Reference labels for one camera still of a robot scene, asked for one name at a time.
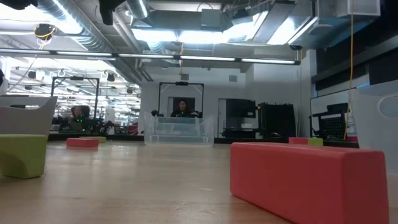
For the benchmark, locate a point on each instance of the green block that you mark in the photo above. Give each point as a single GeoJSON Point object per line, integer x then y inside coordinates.
{"type": "Point", "coordinates": [315, 142]}
{"type": "Point", "coordinates": [28, 149]}
{"type": "Point", "coordinates": [102, 139]}

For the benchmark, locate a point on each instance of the small orange cube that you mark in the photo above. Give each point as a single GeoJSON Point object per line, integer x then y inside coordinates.
{"type": "Point", "coordinates": [298, 141]}

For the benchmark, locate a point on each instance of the long orange block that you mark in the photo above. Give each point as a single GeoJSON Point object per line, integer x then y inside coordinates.
{"type": "Point", "coordinates": [295, 180]}

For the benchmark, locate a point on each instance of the long ceiling light strip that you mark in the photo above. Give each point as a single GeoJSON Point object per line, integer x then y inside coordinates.
{"type": "Point", "coordinates": [205, 58]}

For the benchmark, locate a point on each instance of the black background robot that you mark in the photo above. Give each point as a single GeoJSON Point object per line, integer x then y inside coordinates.
{"type": "Point", "coordinates": [79, 119]}

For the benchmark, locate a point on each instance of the person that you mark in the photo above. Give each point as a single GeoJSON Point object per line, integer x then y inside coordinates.
{"type": "Point", "coordinates": [183, 112]}

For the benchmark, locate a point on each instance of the grey plastic bin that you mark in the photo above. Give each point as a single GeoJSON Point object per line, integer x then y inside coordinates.
{"type": "Point", "coordinates": [28, 119]}

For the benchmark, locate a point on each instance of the clear plastic bin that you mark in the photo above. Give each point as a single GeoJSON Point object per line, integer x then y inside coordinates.
{"type": "Point", "coordinates": [178, 138]}
{"type": "Point", "coordinates": [370, 130]}

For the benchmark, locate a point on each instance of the black cabinet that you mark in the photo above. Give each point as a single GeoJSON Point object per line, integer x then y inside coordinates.
{"type": "Point", "coordinates": [241, 109]}
{"type": "Point", "coordinates": [276, 121]}

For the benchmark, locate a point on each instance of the silver round ventilation duct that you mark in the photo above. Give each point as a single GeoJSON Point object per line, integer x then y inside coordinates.
{"type": "Point", "coordinates": [138, 7]}

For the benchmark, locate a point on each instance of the black workstation frame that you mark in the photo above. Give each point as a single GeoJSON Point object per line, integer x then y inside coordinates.
{"type": "Point", "coordinates": [76, 78]}
{"type": "Point", "coordinates": [182, 83]}

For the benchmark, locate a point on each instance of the black aluminium table frame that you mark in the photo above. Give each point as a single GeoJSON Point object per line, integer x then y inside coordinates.
{"type": "Point", "coordinates": [124, 137]}

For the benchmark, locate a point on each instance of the black dome camera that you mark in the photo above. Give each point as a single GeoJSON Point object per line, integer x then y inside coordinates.
{"type": "Point", "coordinates": [295, 47]}

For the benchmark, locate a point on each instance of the black bar bracket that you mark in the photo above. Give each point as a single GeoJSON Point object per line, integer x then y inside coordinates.
{"type": "Point", "coordinates": [248, 140]}

